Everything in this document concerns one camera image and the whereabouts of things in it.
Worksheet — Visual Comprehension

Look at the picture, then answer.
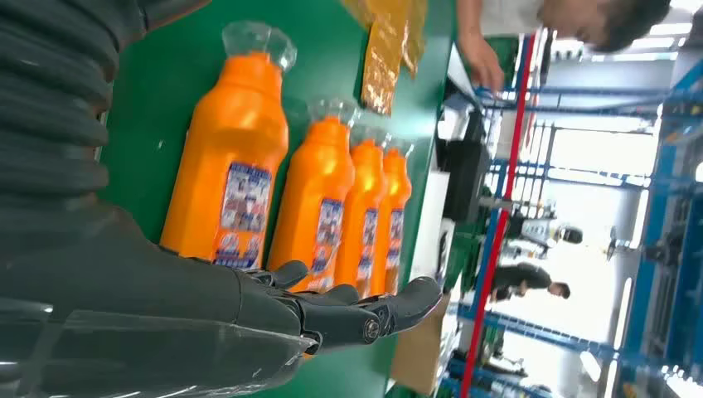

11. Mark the brown cardboard box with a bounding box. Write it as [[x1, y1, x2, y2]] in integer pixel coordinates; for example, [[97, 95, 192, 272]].
[[390, 294, 457, 396]]

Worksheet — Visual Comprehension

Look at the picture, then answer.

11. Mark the blue metal rack frame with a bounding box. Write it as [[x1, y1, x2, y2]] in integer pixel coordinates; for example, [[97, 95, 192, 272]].
[[439, 32, 703, 398]]

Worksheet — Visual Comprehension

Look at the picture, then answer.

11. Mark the red vertical post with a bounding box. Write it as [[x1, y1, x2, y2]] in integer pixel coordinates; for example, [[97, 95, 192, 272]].
[[460, 32, 538, 398]]

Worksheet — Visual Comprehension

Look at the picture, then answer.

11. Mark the yellow taped cardboard mat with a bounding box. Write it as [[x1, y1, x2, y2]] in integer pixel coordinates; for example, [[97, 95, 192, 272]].
[[340, 0, 429, 116]]

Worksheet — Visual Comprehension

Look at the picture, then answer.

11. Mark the black carrying case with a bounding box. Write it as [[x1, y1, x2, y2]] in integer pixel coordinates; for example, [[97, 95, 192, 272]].
[[442, 109, 492, 224]]

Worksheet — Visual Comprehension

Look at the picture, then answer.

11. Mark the background humanoid robot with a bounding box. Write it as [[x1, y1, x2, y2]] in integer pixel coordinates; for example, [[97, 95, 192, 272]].
[[507, 211, 584, 260]]

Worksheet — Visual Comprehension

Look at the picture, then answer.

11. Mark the background person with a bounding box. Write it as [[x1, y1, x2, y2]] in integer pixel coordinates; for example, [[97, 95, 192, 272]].
[[491, 262, 572, 303]]

